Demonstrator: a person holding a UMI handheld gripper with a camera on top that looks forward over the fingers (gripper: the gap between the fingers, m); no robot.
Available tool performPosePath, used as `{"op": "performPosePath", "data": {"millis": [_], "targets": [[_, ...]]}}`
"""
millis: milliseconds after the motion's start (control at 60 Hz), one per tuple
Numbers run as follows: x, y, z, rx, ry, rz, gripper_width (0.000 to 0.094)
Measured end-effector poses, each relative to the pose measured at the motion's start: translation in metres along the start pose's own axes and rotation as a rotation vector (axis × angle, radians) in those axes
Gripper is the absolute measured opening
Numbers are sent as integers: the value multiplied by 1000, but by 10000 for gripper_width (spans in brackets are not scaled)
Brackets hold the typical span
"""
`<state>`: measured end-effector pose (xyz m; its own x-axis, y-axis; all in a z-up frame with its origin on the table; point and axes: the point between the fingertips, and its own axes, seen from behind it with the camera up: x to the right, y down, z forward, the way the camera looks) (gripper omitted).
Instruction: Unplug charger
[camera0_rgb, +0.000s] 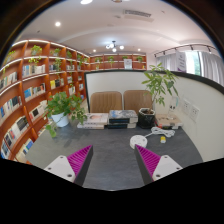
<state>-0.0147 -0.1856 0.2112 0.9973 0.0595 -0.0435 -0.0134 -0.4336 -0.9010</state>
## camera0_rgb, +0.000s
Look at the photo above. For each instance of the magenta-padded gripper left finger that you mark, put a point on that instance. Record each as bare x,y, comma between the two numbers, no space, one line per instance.
58,166

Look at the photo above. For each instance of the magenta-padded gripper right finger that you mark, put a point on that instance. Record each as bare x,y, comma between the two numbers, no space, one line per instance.
166,166

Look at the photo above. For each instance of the round white power strip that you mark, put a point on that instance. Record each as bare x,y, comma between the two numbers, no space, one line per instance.
138,141

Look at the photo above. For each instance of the black book with yellow print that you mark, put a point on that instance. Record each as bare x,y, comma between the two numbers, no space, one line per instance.
170,127

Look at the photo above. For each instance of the beige book with red spine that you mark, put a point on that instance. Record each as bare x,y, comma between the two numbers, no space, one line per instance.
168,120

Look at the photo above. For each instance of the leafy plant in white pot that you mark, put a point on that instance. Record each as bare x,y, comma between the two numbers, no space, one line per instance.
61,119

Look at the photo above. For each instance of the plain white book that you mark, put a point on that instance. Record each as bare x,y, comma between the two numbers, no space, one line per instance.
90,126

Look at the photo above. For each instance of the tall plant in black pot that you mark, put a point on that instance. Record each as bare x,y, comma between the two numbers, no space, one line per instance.
146,118

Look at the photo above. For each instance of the thick book with dark spine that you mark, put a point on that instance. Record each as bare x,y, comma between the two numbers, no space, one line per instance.
121,126

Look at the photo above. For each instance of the tan upholstered chair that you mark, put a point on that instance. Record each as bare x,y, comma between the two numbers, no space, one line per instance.
106,101
136,100

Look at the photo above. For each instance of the tall orange wooden shelf unit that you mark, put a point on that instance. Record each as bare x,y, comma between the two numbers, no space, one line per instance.
23,90

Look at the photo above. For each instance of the white hanging banner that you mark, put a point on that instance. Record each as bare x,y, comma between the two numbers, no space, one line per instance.
181,61

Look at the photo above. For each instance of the white sheer curtain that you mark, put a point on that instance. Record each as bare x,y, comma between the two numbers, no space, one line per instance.
210,66

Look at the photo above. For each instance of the white framed sign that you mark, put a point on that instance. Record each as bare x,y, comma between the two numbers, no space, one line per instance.
128,63

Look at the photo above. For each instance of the long orange wooden shelf unit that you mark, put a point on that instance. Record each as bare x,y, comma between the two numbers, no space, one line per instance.
113,63

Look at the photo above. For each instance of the ceiling chandelier with round bulbs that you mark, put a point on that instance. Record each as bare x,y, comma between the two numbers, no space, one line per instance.
114,46

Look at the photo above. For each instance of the recessed ceiling spotlights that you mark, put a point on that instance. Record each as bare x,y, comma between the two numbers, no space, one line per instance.
57,24

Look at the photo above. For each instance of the ceiling air vent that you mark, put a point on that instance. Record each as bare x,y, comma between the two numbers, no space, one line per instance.
137,13

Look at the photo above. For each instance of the white wall socket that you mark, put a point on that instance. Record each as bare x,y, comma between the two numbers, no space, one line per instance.
194,113
186,107

